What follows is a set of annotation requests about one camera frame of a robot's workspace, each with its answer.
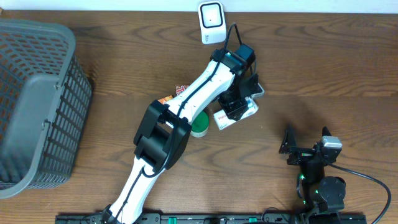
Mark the white barcode scanner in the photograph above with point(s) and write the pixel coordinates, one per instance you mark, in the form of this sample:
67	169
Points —
212	22

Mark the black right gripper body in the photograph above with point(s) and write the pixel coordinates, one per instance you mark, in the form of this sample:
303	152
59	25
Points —
301	154

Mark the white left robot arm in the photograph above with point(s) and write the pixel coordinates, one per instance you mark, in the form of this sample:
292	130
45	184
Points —
164	131

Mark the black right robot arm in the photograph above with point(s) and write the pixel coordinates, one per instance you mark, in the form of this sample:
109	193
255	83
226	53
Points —
323	196

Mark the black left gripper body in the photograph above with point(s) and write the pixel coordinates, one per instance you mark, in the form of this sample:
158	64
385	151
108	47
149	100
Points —
234	98

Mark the white blue medicine box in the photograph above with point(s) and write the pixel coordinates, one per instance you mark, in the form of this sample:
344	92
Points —
223	121

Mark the orange chocolate bar wrapper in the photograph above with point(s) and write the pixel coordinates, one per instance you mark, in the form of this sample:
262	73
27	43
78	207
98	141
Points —
180	88

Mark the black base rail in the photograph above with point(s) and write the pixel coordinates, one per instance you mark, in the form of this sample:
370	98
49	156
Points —
269	217

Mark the green lid white jar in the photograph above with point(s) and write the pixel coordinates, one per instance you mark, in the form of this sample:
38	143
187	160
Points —
200	125

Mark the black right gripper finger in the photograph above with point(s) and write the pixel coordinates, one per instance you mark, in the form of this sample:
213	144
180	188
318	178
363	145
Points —
326	132
288	143

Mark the grey plastic basket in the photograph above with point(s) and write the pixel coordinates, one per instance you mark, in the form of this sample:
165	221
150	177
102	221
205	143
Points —
45	99

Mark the small orange snack packet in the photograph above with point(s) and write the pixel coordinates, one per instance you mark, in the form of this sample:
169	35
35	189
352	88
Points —
165	99

